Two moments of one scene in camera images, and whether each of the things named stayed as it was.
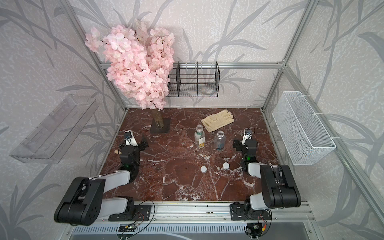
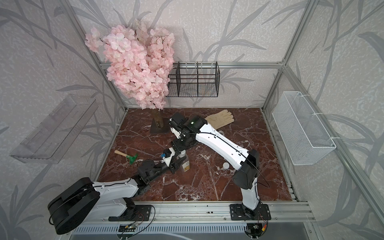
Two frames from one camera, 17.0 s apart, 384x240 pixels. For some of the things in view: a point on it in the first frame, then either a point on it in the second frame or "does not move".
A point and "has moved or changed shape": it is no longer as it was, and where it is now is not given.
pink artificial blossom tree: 140,64 does not move
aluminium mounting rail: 218,213 does not move
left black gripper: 141,146 → 175,166
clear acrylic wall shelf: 47,143 does not move
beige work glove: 217,120 does not move
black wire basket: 189,79 does not move
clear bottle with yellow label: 199,137 has moved or changed shape
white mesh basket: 302,134 does not move
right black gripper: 238,147 → 174,143
